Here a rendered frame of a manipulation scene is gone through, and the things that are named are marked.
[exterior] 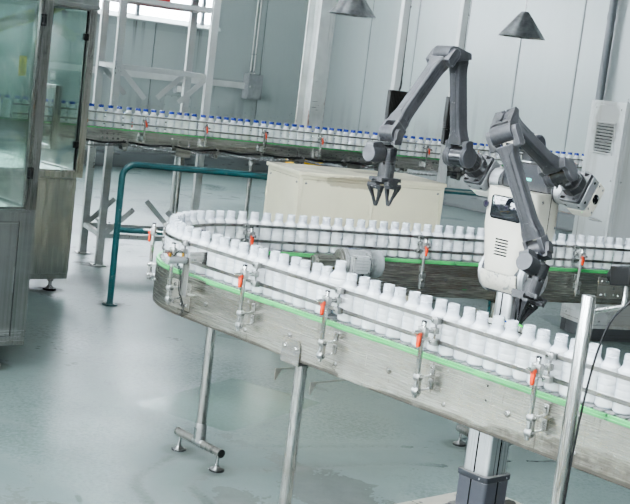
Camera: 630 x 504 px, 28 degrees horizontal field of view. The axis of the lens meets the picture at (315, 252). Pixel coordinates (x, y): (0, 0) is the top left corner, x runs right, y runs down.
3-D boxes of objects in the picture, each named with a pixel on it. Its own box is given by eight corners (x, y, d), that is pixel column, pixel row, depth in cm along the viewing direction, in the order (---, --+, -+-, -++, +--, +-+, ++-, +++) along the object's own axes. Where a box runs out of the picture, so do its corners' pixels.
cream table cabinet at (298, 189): (385, 330, 933) (405, 173, 916) (424, 351, 877) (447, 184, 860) (247, 326, 888) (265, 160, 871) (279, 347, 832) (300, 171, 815)
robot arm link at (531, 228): (520, 121, 397) (490, 131, 403) (513, 124, 392) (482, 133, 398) (559, 251, 399) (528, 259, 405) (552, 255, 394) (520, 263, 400)
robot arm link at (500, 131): (514, 96, 398) (486, 105, 403) (513, 132, 391) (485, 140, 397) (578, 165, 428) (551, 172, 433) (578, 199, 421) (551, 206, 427)
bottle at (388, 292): (391, 336, 412) (398, 287, 410) (373, 333, 413) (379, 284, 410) (392, 332, 418) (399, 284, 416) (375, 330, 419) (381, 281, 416)
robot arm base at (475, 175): (481, 185, 464) (495, 158, 467) (470, 174, 459) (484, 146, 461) (463, 182, 471) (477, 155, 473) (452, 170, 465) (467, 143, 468)
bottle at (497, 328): (477, 367, 381) (485, 314, 378) (490, 366, 385) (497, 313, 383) (493, 372, 376) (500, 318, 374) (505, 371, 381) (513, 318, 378)
